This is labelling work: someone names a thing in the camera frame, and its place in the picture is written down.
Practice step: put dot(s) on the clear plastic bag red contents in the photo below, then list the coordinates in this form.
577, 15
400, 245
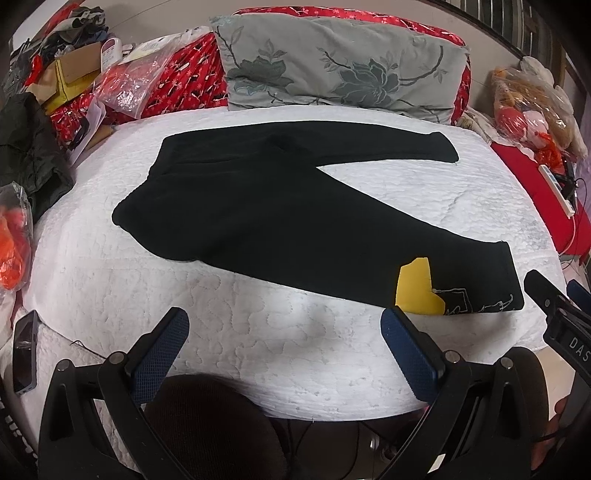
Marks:
126, 86

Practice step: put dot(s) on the black smartphone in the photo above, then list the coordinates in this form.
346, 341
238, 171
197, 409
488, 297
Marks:
24, 364

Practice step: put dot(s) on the black jacket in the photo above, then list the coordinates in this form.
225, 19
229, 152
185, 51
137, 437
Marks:
30, 154

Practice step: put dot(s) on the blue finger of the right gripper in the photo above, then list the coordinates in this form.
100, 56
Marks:
544, 294
579, 296

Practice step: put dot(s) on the grey floral pillow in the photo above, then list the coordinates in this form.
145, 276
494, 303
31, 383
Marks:
306, 55

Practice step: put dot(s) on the cardboard box pile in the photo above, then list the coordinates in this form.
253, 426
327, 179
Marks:
67, 77

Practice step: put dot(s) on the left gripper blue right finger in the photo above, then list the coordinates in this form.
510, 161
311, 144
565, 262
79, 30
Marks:
420, 359

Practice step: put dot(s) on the black pants with yellow patch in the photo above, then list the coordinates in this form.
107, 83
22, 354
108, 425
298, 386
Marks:
256, 200

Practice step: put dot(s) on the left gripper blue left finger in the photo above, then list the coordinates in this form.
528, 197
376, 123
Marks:
138, 374

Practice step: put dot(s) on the red sheet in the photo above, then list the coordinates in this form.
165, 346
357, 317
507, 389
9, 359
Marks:
570, 236

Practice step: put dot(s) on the bagged plush toys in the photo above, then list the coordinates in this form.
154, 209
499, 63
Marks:
530, 108

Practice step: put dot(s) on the orange item in plastic bag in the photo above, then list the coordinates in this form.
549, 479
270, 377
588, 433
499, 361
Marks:
16, 237

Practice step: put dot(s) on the pile of clothes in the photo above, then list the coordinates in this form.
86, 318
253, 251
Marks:
73, 26

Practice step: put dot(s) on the red patterned blanket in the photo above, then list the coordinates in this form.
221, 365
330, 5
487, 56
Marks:
193, 78

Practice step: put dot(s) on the white power strip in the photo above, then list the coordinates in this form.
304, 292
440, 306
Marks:
556, 189

